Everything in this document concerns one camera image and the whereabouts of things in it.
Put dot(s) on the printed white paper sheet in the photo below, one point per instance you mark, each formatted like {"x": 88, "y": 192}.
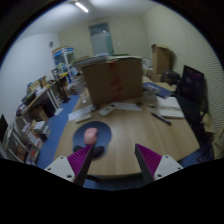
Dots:
{"x": 78, "y": 112}

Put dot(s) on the black floor stand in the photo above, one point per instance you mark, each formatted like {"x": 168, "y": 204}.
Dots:
{"x": 63, "y": 86}

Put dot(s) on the blue and white display cabinet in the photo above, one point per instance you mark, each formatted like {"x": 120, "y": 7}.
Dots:
{"x": 63, "y": 58}

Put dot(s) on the open white book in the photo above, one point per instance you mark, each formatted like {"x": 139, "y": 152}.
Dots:
{"x": 170, "y": 106}

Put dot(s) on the dark bag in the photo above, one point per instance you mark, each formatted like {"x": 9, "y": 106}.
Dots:
{"x": 170, "y": 77}

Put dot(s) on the small black clip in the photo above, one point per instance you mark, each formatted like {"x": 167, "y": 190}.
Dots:
{"x": 138, "y": 103}

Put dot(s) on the plain white remote control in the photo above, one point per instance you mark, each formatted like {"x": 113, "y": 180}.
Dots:
{"x": 83, "y": 118}

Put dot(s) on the black computer monitor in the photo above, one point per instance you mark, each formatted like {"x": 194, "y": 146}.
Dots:
{"x": 192, "y": 83}

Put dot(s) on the clear plastic jar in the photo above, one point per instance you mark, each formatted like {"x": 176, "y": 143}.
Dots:
{"x": 84, "y": 95}

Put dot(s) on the white remote control with buttons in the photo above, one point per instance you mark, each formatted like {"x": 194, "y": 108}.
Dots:
{"x": 107, "y": 109}

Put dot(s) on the ceiling tube light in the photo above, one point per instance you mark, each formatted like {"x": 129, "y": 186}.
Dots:
{"x": 81, "y": 7}

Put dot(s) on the round wall clock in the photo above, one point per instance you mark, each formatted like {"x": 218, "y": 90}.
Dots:
{"x": 51, "y": 44}

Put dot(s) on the cluttered shelf unit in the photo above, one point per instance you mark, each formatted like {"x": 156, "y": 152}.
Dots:
{"x": 30, "y": 116}

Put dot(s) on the pink computer mouse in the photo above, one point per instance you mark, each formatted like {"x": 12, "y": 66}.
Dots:
{"x": 90, "y": 136}

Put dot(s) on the blue book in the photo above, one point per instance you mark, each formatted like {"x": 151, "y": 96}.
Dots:
{"x": 158, "y": 89}

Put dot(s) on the open tall cardboard box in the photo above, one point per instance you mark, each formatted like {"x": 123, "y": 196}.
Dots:
{"x": 161, "y": 58}

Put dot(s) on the blank white paper sheet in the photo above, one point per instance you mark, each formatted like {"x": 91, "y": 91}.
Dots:
{"x": 128, "y": 106}

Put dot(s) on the frosted glass window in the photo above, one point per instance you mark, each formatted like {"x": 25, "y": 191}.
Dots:
{"x": 101, "y": 41}

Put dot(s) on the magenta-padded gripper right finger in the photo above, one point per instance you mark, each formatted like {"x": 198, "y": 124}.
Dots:
{"x": 158, "y": 165}

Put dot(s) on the large brown cardboard box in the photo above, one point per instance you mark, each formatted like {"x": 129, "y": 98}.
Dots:
{"x": 100, "y": 83}

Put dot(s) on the black marker pen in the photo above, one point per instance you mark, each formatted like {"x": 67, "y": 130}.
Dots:
{"x": 161, "y": 119}

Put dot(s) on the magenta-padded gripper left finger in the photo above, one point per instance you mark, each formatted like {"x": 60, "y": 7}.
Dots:
{"x": 68, "y": 166}

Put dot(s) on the black office chair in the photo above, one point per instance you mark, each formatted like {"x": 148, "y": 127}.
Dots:
{"x": 198, "y": 113}

